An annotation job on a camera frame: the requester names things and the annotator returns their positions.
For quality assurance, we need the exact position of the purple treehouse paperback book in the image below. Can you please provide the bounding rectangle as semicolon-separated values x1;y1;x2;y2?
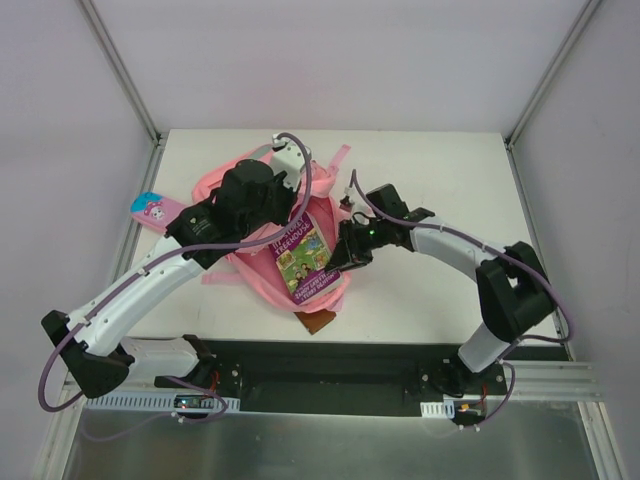
268;213;343;305

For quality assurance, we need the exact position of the pink student backpack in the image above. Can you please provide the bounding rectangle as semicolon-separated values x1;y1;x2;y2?
201;145;351;313

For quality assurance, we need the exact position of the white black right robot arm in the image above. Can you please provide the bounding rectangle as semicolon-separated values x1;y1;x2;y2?
325;184;558;398

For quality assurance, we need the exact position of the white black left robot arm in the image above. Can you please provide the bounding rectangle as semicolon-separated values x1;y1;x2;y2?
41;157;311;399

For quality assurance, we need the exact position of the brown leather wallet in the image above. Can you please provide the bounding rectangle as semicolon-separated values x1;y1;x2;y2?
295;309;336;335

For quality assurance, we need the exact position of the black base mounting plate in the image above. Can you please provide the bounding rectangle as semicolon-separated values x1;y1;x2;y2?
94;332;574;417

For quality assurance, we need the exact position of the pink cartoon pencil case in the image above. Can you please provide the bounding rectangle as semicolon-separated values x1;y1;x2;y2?
130;191;185;234

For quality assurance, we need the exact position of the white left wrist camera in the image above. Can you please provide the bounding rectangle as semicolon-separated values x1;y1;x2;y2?
269;134;311;190

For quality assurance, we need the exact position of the small white cable duct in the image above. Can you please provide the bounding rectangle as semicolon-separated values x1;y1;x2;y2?
420;399;455;419

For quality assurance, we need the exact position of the white slotted cable duct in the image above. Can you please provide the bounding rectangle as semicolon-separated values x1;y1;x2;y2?
85;391;241;414

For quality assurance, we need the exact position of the right aluminium frame post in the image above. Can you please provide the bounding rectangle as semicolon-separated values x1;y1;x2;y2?
504;0;604;152

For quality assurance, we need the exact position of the aluminium frame rail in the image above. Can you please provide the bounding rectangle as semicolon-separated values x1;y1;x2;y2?
75;0;162;145

